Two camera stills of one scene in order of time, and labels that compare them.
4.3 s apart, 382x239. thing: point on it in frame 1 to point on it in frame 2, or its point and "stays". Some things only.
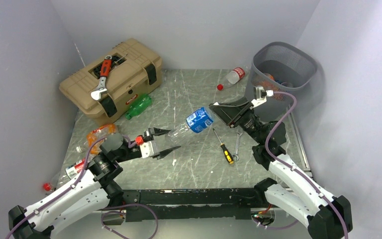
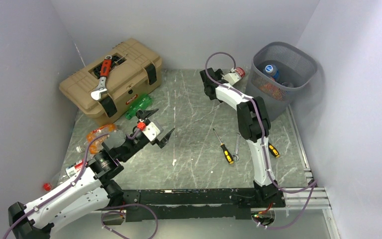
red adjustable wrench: [105, 72] stays
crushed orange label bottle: [95, 139] stays
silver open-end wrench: [239, 132] stays
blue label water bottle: [193, 123] to [271, 70]
